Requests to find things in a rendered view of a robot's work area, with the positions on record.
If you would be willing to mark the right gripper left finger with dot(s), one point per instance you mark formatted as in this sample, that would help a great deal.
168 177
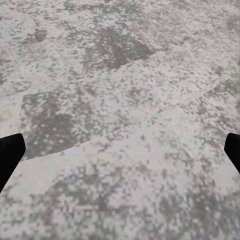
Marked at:
12 149

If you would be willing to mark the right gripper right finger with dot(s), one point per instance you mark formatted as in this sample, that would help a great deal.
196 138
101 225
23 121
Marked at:
232 149

